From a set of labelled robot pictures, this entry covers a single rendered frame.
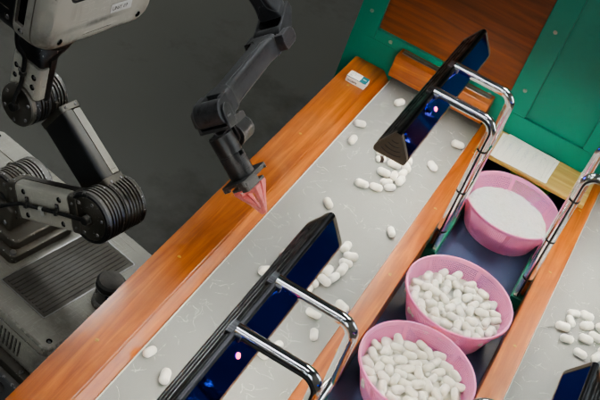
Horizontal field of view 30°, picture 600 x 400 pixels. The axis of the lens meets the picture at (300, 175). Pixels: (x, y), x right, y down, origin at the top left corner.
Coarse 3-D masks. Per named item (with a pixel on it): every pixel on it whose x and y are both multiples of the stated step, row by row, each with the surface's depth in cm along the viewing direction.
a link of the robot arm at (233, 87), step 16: (288, 32) 269; (256, 48) 262; (272, 48) 266; (288, 48) 268; (240, 64) 256; (256, 64) 259; (224, 80) 250; (240, 80) 251; (208, 96) 245; (224, 96) 242; (240, 96) 249; (192, 112) 242; (208, 112) 240
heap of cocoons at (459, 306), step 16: (416, 288) 262; (432, 288) 264; (448, 288) 266; (464, 288) 267; (480, 288) 269; (432, 304) 260; (448, 304) 261; (464, 304) 264; (480, 304) 265; (496, 304) 267; (432, 320) 256; (448, 320) 260; (464, 320) 260; (480, 320) 263; (496, 320) 262; (480, 336) 257
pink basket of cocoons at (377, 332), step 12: (384, 324) 246; (396, 324) 248; (408, 324) 249; (420, 324) 249; (372, 336) 245; (384, 336) 248; (420, 336) 250; (432, 336) 250; (444, 336) 249; (360, 348) 238; (432, 348) 250; (444, 348) 249; (456, 348) 247; (360, 360) 236; (456, 360) 247; (468, 360) 245; (360, 372) 239; (468, 372) 244; (360, 384) 241; (372, 384) 231; (468, 384) 242; (372, 396) 234; (384, 396) 230; (468, 396) 239
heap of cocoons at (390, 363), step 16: (400, 336) 248; (368, 352) 243; (384, 352) 244; (400, 352) 246; (416, 352) 246; (432, 352) 248; (368, 368) 238; (384, 368) 242; (400, 368) 243; (416, 368) 243; (432, 368) 245; (448, 368) 245; (384, 384) 236; (400, 384) 238; (416, 384) 239; (432, 384) 242; (448, 384) 242
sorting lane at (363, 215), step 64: (384, 128) 310; (448, 128) 319; (320, 192) 280; (384, 192) 287; (256, 256) 255; (384, 256) 268; (192, 320) 234; (320, 320) 245; (128, 384) 217; (256, 384) 226
